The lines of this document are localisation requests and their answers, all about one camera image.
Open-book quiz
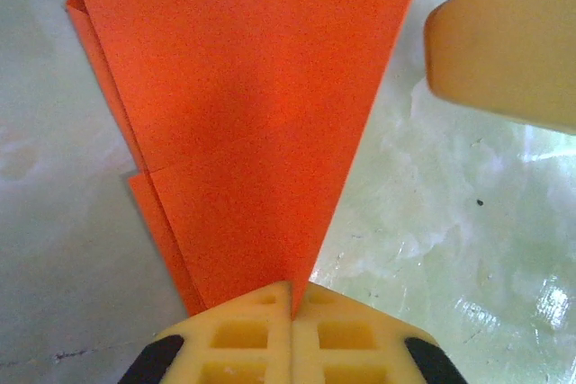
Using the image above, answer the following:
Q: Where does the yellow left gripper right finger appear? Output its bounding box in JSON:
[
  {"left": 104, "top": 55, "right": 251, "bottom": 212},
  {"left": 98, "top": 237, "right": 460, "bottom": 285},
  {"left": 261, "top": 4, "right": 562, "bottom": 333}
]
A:
[{"left": 291, "top": 283, "right": 469, "bottom": 384}]

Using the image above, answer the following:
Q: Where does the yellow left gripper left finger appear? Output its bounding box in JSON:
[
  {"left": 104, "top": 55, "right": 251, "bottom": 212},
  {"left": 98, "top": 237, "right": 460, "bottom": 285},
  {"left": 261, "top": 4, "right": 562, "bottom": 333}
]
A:
[{"left": 119, "top": 280, "right": 293, "bottom": 384}]

